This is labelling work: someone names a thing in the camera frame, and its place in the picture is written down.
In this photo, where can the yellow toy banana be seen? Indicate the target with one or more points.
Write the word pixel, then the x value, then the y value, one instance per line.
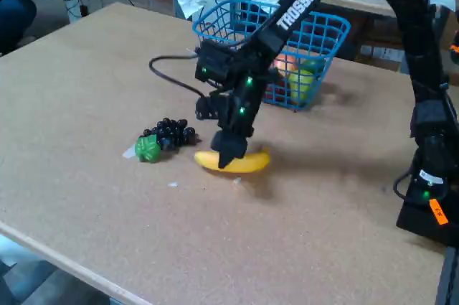
pixel 251 163

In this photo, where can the black toy grapes, green leaf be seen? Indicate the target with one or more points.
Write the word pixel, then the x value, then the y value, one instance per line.
pixel 168 132

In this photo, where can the yellow-green toy pear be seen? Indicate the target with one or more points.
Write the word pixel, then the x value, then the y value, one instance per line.
pixel 301 84

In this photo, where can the pink-orange toy peach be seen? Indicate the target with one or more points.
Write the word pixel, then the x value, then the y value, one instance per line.
pixel 287 62

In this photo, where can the dark green toy fruit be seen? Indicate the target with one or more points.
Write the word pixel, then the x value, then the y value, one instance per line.
pixel 313 65

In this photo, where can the black power adapter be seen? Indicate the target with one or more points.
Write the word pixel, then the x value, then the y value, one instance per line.
pixel 84 10

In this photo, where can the person's leg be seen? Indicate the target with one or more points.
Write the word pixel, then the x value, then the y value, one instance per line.
pixel 14 18

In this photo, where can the small black camera box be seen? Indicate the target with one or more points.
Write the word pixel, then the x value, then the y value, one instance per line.
pixel 208 107

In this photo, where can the dark metal frame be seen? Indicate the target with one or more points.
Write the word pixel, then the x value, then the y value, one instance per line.
pixel 450 280

